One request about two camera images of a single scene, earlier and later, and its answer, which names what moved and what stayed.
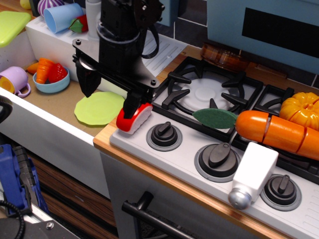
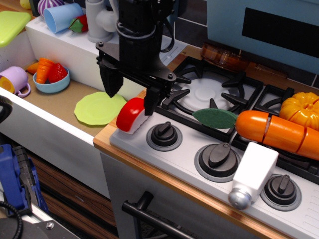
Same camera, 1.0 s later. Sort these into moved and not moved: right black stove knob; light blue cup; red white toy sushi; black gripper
Moved: black gripper
Not moved: red white toy sushi; light blue cup; right black stove knob
